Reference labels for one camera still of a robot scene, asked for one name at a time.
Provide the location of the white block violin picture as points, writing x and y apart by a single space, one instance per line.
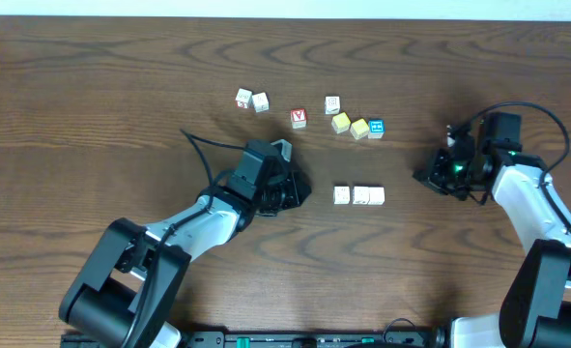
361 195

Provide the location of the yellow block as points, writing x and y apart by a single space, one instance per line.
359 129
340 122

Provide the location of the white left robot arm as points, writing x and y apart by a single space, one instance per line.
123 294

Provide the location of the white block red number three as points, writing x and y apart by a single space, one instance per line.
243 98

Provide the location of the white block beside red three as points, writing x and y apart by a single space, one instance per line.
261 102

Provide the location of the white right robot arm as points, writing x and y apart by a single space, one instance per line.
536 311

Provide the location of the white block letter B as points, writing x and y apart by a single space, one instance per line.
332 105

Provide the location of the yellow block left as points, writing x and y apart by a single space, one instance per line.
340 122

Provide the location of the yellow block right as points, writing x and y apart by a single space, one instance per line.
359 129

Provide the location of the blue block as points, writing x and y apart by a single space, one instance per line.
376 129

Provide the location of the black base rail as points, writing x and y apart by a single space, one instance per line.
291 340

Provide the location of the white block table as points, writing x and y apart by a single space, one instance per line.
341 195

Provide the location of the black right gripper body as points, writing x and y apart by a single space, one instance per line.
451 175

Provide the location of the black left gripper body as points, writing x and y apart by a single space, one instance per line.
283 194

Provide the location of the red letter V block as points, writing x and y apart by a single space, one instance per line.
298 118

